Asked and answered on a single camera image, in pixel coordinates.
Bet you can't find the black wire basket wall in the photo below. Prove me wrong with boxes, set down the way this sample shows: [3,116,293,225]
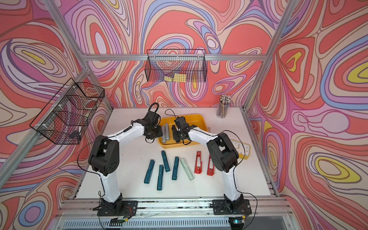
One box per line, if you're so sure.
[145,48,208,82]
[30,78,105,145]

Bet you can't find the pencil holder cup with pencils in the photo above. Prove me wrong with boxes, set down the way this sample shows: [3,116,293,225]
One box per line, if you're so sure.
[216,94,232,118]

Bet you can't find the teal pliers lower middle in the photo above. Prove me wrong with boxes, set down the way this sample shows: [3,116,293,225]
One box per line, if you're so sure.
[157,165,164,191]

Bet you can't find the red pliers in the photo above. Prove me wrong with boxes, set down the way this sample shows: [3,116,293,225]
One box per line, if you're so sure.
[207,156,214,176]
[194,151,202,174]

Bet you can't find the red pliers right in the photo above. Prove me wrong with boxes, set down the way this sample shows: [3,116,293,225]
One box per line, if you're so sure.
[207,156,214,176]

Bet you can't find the yellow plastic storage tray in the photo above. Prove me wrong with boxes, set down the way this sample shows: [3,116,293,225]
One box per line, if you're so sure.
[159,114,208,149]

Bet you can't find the teal pliers far left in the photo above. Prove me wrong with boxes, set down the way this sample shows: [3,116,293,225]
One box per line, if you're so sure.
[144,160,155,184]

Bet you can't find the teal pliers right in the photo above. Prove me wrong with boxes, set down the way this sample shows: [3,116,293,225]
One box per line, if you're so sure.
[172,156,179,180]

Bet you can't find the grey pruning pliers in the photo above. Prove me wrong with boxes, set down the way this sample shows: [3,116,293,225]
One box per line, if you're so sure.
[162,125,166,144]
[165,123,170,141]

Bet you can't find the light green pliers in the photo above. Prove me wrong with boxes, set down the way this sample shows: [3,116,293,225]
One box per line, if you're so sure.
[180,158,194,181]

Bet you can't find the black wire basket left wall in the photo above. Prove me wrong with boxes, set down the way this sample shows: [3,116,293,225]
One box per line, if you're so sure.
[30,78,105,145]

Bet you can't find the yellow alarm clock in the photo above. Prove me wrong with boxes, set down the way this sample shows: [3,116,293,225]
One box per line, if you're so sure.
[232,140,251,160]

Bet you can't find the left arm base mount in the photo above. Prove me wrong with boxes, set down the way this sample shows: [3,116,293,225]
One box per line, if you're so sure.
[93,199,138,217]

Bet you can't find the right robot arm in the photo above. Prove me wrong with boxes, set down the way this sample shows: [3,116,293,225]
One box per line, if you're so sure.
[172,117,243,213]

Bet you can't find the black wire basket back wall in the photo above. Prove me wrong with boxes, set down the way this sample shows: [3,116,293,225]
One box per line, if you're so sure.
[145,48,208,82]

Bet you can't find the teal pliers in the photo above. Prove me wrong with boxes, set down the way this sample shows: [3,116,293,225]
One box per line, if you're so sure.
[172,156,179,180]
[144,160,155,184]
[157,165,164,191]
[161,150,170,172]

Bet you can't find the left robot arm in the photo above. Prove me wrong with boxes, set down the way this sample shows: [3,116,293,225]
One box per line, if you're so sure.
[88,111,163,203]

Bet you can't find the teal pliers upper middle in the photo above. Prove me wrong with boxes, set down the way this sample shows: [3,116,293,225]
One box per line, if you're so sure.
[161,150,170,172]

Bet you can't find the red pliers left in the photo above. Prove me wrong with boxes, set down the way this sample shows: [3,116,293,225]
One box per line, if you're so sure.
[194,151,202,174]

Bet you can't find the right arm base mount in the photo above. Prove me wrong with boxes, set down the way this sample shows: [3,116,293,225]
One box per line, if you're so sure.
[209,199,253,217]

